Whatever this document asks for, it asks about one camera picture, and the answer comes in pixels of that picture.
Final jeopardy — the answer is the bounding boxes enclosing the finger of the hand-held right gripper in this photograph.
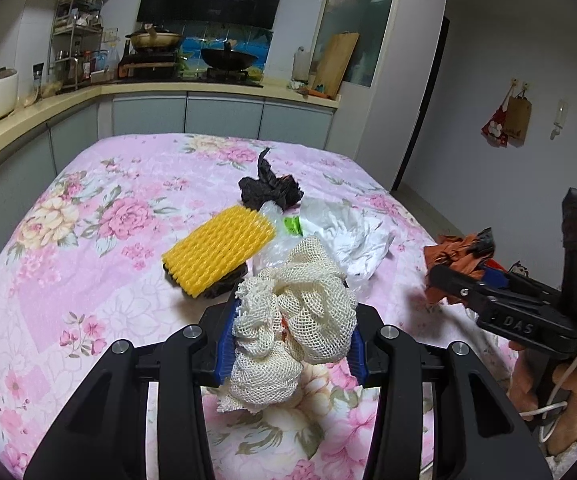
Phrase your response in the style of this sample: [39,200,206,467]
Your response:
[473,227,512,288]
[427,264,499,313]

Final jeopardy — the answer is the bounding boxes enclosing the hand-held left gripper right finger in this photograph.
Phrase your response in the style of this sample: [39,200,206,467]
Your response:
[349,304,554,480]

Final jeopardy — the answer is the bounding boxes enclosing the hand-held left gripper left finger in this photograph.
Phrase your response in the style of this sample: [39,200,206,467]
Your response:
[23,302,242,480]

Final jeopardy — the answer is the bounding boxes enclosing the orange bag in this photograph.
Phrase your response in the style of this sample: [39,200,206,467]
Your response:
[423,232,499,306]

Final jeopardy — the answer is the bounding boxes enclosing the cream mesh net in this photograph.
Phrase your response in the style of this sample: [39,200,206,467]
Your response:
[217,236,360,415]

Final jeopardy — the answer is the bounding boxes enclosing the person's right hand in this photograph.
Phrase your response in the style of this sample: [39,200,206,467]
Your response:
[509,342,577,456]

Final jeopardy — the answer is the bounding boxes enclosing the yellow foam net sleeve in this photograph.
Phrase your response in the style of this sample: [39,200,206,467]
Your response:
[162,205,275,300]

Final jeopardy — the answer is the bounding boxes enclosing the clear plastic bag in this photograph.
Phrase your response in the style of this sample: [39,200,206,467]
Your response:
[252,202,319,273]

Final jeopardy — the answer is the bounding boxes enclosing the white crumpled plastic bag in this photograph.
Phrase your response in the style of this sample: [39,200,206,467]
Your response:
[299,199,395,293]

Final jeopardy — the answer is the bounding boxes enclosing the brown paper hanging bag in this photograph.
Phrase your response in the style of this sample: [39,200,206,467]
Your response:
[505,91,532,148]

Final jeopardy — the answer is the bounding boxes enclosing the pink floral tablecloth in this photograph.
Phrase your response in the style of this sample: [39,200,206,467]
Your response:
[0,132,519,480]

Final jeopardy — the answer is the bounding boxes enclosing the black plastic bag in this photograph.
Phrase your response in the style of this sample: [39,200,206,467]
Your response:
[238,147,304,211]

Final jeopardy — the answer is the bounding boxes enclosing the wooden cutting board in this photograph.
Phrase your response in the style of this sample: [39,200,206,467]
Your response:
[313,32,360,98]

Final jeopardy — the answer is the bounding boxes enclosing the grey kitchen base cabinets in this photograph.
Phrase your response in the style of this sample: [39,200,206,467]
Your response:
[0,91,337,196]

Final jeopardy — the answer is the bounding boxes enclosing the frosted glass door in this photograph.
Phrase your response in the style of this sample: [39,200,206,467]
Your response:
[313,0,402,88]

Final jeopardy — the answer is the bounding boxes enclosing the black wok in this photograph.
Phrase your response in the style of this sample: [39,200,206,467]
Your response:
[201,42,259,71]

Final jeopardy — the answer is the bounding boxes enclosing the black gas stove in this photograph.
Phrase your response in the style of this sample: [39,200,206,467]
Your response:
[118,50,264,83]

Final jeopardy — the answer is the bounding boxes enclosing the beige pan with lid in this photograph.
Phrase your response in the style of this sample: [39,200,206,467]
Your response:
[126,24,185,51]

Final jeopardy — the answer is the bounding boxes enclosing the metal spice rack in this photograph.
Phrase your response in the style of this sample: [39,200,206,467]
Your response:
[48,0,105,92]

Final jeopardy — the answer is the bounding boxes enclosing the white wall intercom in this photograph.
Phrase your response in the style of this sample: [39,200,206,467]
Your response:
[551,101,569,141]

